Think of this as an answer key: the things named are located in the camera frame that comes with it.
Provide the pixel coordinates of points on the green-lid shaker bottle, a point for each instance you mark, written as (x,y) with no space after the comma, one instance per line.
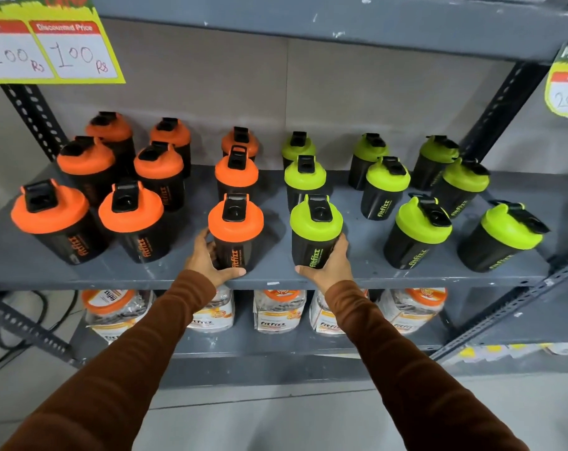
(316,225)

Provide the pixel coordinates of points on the person's right forearm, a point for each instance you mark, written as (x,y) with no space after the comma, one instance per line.
(406,371)

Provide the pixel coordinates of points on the group of green-lid shakers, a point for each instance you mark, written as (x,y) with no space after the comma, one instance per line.
(422,225)

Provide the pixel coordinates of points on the person's left forearm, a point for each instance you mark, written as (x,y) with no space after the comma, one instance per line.
(124,371)

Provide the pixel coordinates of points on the orange-lid shaker bottle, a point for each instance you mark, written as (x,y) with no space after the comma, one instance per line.
(235,225)

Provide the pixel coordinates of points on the person's right hand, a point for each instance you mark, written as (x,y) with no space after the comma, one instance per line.
(336,272)

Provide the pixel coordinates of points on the person's left hand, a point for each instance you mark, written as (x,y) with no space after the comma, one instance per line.
(200,263)

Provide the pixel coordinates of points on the person's left thumb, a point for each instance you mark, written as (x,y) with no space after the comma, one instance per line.
(232,275)

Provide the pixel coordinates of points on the clear jar with orange lid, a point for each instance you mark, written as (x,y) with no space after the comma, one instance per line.
(279,312)
(216,314)
(115,309)
(410,307)
(322,319)

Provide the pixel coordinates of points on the row of yellow packets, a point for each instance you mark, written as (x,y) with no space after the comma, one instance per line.
(469,353)

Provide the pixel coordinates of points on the grey metal shelving rack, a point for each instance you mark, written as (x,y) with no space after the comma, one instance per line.
(406,28)

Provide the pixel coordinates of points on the person's right thumb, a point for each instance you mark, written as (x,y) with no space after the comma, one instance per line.
(307,271)

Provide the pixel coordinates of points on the group of orange-lid shakers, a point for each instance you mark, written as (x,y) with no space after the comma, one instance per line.
(133,216)

